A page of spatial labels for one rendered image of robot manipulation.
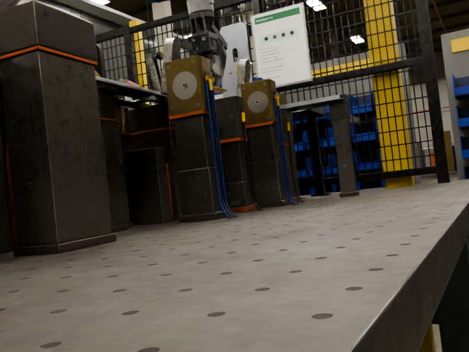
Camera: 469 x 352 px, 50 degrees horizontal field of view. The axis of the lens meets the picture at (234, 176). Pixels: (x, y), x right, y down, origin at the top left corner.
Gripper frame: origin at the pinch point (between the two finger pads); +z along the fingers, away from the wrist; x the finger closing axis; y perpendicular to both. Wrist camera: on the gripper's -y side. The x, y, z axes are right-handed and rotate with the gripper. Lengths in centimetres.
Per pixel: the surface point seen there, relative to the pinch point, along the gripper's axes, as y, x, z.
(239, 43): -28.5, -1.3, -15.6
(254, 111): 9.6, 14.6, 10.9
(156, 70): -2.0, -20.6, -8.2
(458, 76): -172, 70, 1
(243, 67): 7.1, 12.5, -1.8
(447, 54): -174, 66, -12
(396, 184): -54, 42, 43
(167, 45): 42.0, 9.2, -4.5
